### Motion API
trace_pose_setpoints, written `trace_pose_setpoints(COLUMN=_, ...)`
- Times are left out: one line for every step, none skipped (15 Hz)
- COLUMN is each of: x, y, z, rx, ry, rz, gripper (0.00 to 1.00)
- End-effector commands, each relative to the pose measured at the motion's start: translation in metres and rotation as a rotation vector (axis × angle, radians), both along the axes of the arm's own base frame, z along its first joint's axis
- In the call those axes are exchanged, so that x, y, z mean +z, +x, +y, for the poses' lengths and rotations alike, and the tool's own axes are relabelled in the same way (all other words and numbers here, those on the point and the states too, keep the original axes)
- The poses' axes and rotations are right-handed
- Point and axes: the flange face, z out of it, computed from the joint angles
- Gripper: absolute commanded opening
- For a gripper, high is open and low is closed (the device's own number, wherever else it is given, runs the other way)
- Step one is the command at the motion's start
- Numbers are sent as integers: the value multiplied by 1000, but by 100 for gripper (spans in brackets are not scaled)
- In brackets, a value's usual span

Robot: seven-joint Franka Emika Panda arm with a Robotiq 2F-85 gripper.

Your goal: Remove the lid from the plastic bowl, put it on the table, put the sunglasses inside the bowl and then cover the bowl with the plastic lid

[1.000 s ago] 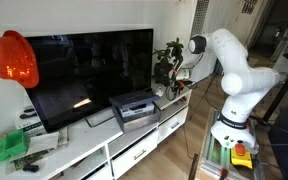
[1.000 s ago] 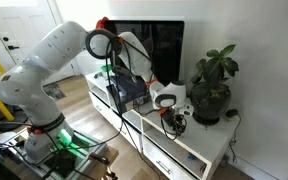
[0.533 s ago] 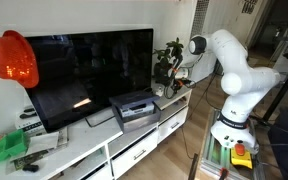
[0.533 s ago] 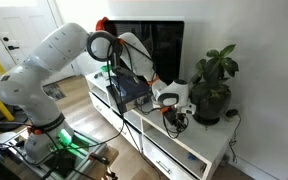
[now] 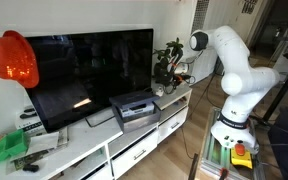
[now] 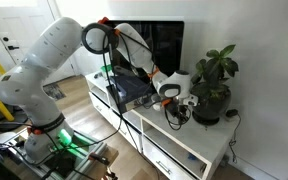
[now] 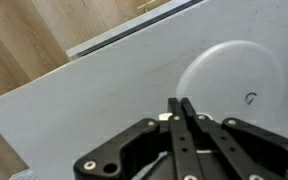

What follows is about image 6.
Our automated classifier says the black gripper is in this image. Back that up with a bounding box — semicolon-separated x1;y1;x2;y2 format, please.
165;97;190;126

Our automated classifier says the white tv cabinet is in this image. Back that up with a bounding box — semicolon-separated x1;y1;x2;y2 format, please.
84;71;242;180

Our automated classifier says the green plant in black pot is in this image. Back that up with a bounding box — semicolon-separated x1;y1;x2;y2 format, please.
188;44;240;127

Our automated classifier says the small blue object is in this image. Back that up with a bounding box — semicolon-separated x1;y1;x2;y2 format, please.
186;152;199;162

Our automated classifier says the black power adapter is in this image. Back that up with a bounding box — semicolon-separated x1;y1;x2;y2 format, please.
225;108;240;119

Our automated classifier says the grey printer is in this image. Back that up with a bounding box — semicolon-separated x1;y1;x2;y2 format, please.
105;74;158;114

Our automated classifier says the black flat screen television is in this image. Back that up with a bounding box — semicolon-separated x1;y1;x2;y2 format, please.
104;20;185;88

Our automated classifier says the green plastic bin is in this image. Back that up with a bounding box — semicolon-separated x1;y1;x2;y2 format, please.
100;64;114;73

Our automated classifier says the black bar clamp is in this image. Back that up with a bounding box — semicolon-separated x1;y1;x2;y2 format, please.
88;152;119;180

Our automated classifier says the dark patterned doormat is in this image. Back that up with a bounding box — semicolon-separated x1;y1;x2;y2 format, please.
43;83;67;102

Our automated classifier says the white door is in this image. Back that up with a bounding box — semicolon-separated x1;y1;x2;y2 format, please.
0;0;77;86

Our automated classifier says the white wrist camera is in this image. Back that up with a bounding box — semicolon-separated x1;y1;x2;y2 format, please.
183;94;199;108

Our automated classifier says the thin black adapter cable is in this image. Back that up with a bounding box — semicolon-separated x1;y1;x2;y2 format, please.
227;114;243;165

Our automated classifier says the long black robot cable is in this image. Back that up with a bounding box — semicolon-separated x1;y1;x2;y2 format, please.
43;28;160;180

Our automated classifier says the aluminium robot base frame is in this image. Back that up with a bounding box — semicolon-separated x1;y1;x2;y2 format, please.
3;128;109;180

